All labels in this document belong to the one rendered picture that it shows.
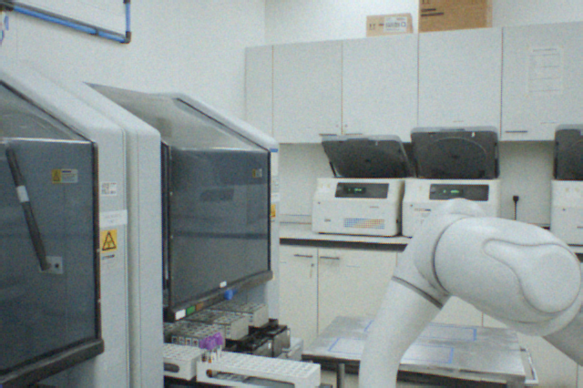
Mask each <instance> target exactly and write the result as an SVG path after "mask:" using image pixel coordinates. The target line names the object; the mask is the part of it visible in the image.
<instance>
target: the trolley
mask: <svg viewBox="0 0 583 388"><path fill-rule="evenodd" d="M374 319H375V318H366V317H354V316H343V315H338V316H337V317H336V318H335V319H334V320H333V321H332V322H331V323H330V324H329V325H328V326H327V327H325V328H324V329H323V331H322V332H321V333H320V334H319V335H318V336H317V337H316V338H315V339H314V340H313V341H312V342H311V343H310V344H309V345H308V346H307V347H306V348H305V349H304V351H303V352H302V353H301V359H302V362H308V363H312V361H318V362H336V363H337V388H344V364H353V365H360V364H361V359H362V354H363V348H364V345H365V343H366V340H367V337H368V334H369V332H370V330H371V328H372V326H373V322H374ZM522 352H526V353H527V358H528V361H529V365H530V370H531V373H532V377H533V381H530V380H526V373H525V368H524V364H523V359H522V354H521V353H522ZM397 370H406V371H415V372H424V373H441V374H450V375H459V376H468V377H476V378H486V379H494V380H503V381H506V388H525V387H538V386H539V381H538V378H537V372H536V368H535V365H534V362H533V358H532V354H531V351H530V348H529V347H524V346H519V341H518V337H517V332H516V331H514V330H512V329H504V328H493V327H481V326H470V325H458V324H447V323H435V322H431V323H430V324H429V325H428V326H427V327H426V328H425V329H424V331H423V332H422V333H421V334H419V335H418V337H417V338H416V339H415V340H414V342H413V343H412V344H411V345H410V347H409V348H408V349H407V351H406V352H405V353H404V356H403V358H402V360H401V361H400V363H399V366H398V369H397Z"/></svg>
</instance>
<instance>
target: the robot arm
mask: <svg viewBox="0 0 583 388"><path fill-rule="evenodd" d="M451 297H457V298H459V299H460V300H461V301H464V302H466V303H468V304H470V305H472V306H473V307H474V308H475V309H476V310H478V311H480V312H482V313H483V314H485V315H487V316H489V317H491V318H493V319H494V320H496V321H498V322H501V323H503V324H504V325H505V326H507V327H509V328H511V329H512V330H514V331H516V332H519V333H521V334H524V335H525V334H526V335H532V336H539V335H540V336H541V337H543V338H544V339H545V340H547V341H548V342H550V343H551V344H552V345H554V346H555V347H556V348H558V349H559V350H560V351H562V352H563V353H564V354H565V355H566V356H568V357H569V358H570V359H572V360H573V361H575V362H576V363H578V364H579V365H580V366H582V367H583V287H582V271H581V267H580V264H579V261H578V258H577V257H576V255H575V254H574V252H573V251H572V250H571V249H570V247H569V246H568V245H567V244H566V243H565V242H563V241H562V240H561V239H559V238H558V237H557V236H555V235H554V234H552V233H550V232H549V231H547V230H544V229H541V228H539V227H537V226H533V225H530V224H526V223H523V222H519V221H514V220H505V219H499V218H488V217H487V216H486V214H485V213H484V212H483V211H482V210H481V209H480V208H479V207H478V206H477V205H476V204H475V203H473V202H471V201H469V200H466V199H450V200H448V201H447V202H445V203H444V204H442V205H441V206H440V207H438V208H437V209H436V210H435V211H434V212H432V213H431V214H430V215H429V216H428V217H427V219H426V220H425V221H424V222H423V224H422V225H421V226H420V228H419V229H418V231H417V232H416V233H415V235H414V236H413V238H412V239H411V241H410V242H409V244H408V246H407V247H406V249H405V251H404V253H403V255H402V256H401V259H400V260H399V261H398V262H397V265H396V268H395V270H394V273H393V275H392V278H391V279H390V281H389V283H388V285H387V288H386V291H385V294H384V298H383V300H382V303H381V305H380V308H379V310H378V312H377V314H376V317H375V319H374V322H373V326H372V328H371V330H370V332H369V334H368V337H367V340H366V343H365V345H364V348H363V354H362V359H361V364H360V371H359V388H395V380H396V374H397V369H398V366H399V363H400V361H401V360H402V358H403V356H404V353H405V352H406V351H407V349H408V348H409V347H410V345H411V344H412V343H413V342H414V340H415V339H416V338H417V337H418V335H419V334H421V333H422V332H423V331H424V329H425V328H426V327H427V326H428V325H429V324H430V323H431V322H432V320H433V319H434V318H435V317H436V316H437V315H438V314H439V313H440V311H441V310H442V309H443V308H444V307H445V305H446V304H447V302H448V301H449V299H450V298H451Z"/></svg>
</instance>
